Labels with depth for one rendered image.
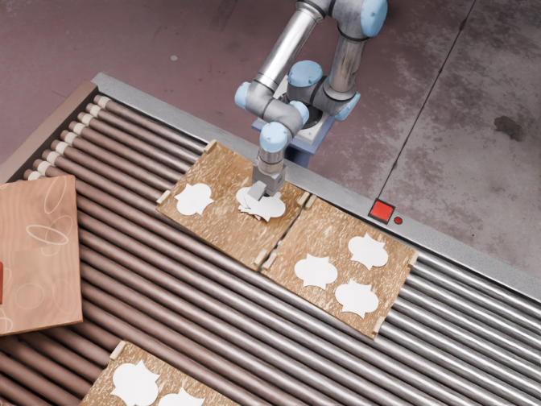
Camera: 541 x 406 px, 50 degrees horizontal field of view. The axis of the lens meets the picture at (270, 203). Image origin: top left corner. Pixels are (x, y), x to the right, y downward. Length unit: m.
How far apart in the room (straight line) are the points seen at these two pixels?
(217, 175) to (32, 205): 0.61
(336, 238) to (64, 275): 0.87
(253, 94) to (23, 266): 0.84
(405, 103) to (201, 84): 1.23
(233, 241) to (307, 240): 0.25
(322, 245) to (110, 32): 2.41
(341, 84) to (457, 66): 2.06
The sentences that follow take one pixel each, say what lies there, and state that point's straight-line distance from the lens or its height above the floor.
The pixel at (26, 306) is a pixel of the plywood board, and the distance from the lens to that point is 1.82.
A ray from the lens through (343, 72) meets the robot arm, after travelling 1.98.
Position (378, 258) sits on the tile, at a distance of 1.97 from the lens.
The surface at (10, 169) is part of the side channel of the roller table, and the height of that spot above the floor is 0.95.
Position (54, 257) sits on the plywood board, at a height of 1.04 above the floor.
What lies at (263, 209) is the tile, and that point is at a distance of 1.96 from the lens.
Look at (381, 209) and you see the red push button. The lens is 2.08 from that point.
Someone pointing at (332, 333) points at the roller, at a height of 0.92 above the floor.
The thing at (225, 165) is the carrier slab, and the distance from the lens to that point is 2.09.
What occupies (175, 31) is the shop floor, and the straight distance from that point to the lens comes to 3.91.
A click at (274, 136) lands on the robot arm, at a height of 1.36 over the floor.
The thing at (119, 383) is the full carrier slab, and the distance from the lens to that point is 1.79.
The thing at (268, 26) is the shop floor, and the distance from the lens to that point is 3.97.
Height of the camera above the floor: 2.66
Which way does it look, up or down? 59 degrees down
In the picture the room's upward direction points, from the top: 8 degrees clockwise
